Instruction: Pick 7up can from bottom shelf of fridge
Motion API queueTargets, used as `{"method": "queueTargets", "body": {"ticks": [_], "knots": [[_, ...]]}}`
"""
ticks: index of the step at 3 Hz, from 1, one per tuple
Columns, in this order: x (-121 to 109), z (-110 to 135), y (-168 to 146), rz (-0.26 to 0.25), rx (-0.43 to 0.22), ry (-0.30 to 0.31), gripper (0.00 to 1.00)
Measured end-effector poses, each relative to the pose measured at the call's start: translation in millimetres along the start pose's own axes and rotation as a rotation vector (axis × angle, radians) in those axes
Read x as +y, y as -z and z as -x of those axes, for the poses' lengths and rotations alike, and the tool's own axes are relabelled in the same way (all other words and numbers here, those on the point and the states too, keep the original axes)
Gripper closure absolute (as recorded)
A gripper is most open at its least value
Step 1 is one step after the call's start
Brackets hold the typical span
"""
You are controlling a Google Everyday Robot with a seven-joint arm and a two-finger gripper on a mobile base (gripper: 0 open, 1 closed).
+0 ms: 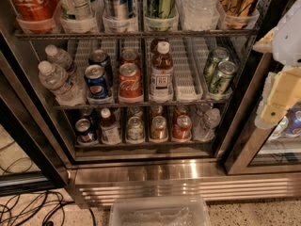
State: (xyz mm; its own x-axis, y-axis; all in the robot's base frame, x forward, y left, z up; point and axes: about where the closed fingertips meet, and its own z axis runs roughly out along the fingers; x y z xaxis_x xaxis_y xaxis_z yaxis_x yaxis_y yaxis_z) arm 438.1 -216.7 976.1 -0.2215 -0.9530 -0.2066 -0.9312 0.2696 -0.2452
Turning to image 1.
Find brown can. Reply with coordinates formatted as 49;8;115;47
150;105;164;118
150;116;167;140

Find clear plastic bin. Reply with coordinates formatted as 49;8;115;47
109;196;212;226

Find middle rear Coca-Cola can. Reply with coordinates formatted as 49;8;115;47
119;49;141;69

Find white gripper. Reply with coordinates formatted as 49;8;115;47
252;27;301;130

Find fridge sliding glass door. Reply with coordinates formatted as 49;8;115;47
225;54;301;175

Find black floor cables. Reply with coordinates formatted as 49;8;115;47
0;138;98;226

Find middle front water bottle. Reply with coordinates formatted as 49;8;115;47
38;60;86;106

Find bottom front water bottle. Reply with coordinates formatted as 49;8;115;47
195;108;221;142

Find bottom front red can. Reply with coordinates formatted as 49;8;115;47
172;115;192;140

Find top green can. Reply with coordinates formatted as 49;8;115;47
146;0;176;31

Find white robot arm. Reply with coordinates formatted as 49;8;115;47
253;0;301;129

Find pepsi can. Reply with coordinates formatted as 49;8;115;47
75;119;97;145
84;64;112;105

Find middle front Coca-Cola can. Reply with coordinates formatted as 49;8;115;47
119;63;143;103

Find top clear labelled bottle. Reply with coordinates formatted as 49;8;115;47
60;0;97;34

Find bottom front brown can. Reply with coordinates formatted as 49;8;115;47
150;116;167;140

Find bottom tea bottle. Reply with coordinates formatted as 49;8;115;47
100;108;121;145

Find top silver blue can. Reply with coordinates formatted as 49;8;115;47
103;0;135;32

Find coca-cola can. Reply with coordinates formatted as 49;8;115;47
119;49;141;69
119;63;143;103

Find top gold cans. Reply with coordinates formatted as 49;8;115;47
217;0;259;30

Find bottom rear red can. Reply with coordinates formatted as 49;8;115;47
173;105;190;117

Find empty white shelf tray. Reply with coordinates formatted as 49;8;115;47
170;38;203;102

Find front green can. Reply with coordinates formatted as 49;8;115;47
208;61;237;95

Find top clear water bottle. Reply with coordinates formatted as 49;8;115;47
177;0;219;31

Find rear green can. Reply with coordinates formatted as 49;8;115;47
203;47;230;82

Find tea bottle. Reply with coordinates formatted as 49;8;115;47
150;41;173;103
100;108;121;145

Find blue can behind door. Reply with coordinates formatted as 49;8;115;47
284;107;301;137

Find middle rear dark can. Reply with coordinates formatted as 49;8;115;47
88;49;113;87

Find green can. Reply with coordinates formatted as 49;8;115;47
146;0;176;31
208;61;237;95
203;47;230;82

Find middle rear water bottle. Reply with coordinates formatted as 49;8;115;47
45;44;81;80

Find middle front Pepsi can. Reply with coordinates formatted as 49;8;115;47
84;64;112;105

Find red can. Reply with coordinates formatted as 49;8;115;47
172;115;192;140
173;105;190;117

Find bottom front Pepsi can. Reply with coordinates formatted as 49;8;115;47
75;119;97;145

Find large Coca-Cola bottle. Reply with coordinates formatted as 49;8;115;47
11;0;58;34

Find middle front tea bottle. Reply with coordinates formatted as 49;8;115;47
150;41;173;103

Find bottom rear brown can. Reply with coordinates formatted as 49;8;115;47
150;105;164;118

